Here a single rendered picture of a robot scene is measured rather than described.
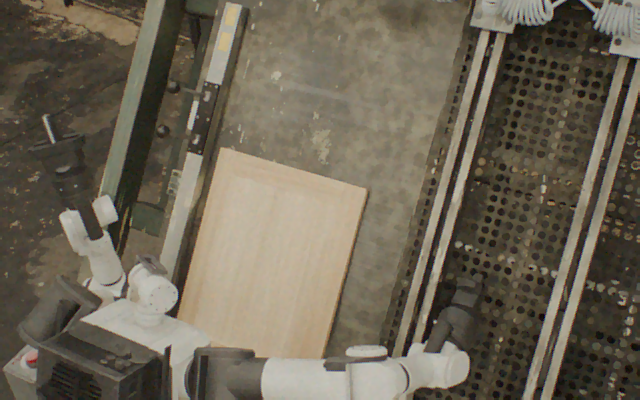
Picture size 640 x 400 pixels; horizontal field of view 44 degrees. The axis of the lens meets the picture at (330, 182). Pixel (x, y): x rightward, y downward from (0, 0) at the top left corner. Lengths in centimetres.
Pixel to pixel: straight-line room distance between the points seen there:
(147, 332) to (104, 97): 363
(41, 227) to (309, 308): 240
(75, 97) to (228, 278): 326
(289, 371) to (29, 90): 415
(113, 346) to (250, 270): 61
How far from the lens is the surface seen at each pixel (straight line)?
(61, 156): 183
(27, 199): 445
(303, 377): 149
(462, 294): 180
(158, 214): 232
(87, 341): 162
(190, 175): 218
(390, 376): 150
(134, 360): 157
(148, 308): 166
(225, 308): 216
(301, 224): 204
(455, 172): 190
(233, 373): 156
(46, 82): 550
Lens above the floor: 256
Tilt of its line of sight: 38 degrees down
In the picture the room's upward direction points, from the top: 2 degrees counter-clockwise
